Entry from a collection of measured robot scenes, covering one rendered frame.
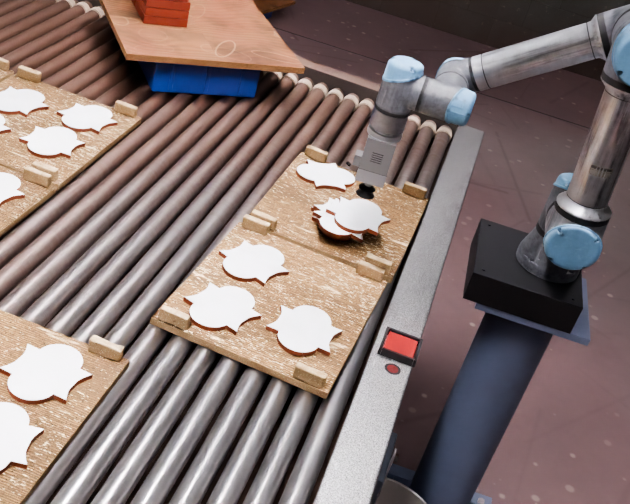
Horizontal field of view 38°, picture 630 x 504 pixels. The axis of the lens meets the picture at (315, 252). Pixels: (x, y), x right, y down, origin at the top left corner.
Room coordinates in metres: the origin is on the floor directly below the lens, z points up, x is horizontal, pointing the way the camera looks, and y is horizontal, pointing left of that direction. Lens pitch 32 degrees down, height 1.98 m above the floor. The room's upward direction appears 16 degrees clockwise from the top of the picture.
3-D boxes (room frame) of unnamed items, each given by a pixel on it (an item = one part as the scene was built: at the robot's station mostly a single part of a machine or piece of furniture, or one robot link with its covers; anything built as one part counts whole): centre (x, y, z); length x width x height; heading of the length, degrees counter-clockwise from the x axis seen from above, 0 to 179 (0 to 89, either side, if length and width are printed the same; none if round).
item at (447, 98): (1.78, -0.17, 1.30); 0.11 x 0.11 x 0.08; 84
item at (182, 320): (1.28, 0.21, 0.95); 0.06 x 0.02 x 0.03; 79
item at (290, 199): (1.87, -0.03, 0.93); 0.41 x 0.35 x 0.02; 171
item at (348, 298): (1.45, 0.04, 0.93); 0.41 x 0.35 x 0.02; 169
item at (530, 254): (1.87, -0.53, 1.00); 0.15 x 0.15 x 0.10
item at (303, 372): (1.24, -0.05, 0.95); 0.06 x 0.02 x 0.03; 79
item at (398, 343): (1.43, -0.21, 0.92); 0.06 x 0.06 x 0.01; 83
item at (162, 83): (2.42, 0.49, 0.97); 0.31 x 0.31 x 0.10; 30
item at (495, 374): (1.87, -0.53, 0.44); 0.38 x 0.38 x 0.87; 86
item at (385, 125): (1.78, -0.07, 1.22); 0.08 x 0.08 x 0.05
